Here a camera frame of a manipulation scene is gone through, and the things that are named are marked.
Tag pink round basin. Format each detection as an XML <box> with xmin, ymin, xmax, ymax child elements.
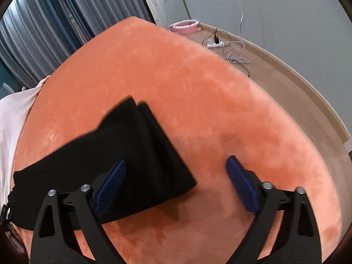
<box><xmin>168</xmin><ymin>19</ymin><xmax>200</xmax><ymax>35</ymax></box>

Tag blue curtain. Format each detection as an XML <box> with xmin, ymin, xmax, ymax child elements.
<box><xmin>48</xmin><ymin>0</ymin><xmax>94</xmax><ymax>44</ymax></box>

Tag black pants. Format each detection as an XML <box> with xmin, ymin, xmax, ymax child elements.
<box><xmin>12</xmin><ymin>96</ymin><xmax>197</xmax><ymax>230</ymax></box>

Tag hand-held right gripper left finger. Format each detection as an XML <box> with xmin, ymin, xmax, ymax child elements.
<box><xmin>30</xmin><ymin>159</ymin><xmax>127</xmax><ymax>264</ymax></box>

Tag orange plush blanket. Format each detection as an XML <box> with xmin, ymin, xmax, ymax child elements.
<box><xmin>12</xmin><ymin>16</ymin><xmax>343</xmax><ymax>264</ymax></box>

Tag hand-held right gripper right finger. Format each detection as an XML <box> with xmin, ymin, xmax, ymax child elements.
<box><xmin>225</xmin><ymin>155</ymin><xmax>322</xmax><ymax>264</ymax></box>

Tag white bed blanket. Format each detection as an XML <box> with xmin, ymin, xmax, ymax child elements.
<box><xmin>0</xmin><ymin>78</ymin><xmax>46</xmax><ymax>212</ymax></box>

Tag white power strip with cables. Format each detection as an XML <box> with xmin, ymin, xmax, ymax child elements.
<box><xmin>202</xmin><ymin>28</ymin><xmax>250</xmax><ymax>77</ymax></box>

